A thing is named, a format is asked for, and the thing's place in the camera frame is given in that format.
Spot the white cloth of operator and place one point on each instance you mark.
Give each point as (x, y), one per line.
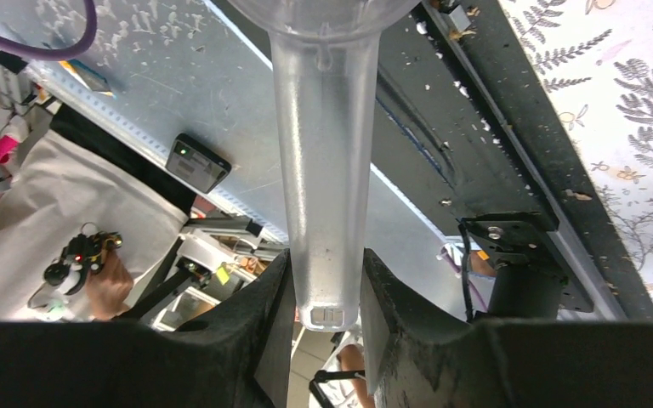
(62, 187)

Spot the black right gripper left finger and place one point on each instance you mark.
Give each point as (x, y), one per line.
(240, 351)

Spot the black small device box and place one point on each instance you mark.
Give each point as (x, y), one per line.
(199, 167)

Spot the black handheld controller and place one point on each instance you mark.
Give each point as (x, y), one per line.
(83, 255)

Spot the floral tablecloth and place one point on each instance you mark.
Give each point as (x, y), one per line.
(594, 59)

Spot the clear plastic scoop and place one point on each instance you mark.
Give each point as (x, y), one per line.
(324, 58)

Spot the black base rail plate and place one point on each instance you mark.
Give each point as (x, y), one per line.
(466, 133)

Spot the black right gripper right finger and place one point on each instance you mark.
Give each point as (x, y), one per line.
(406, 336)

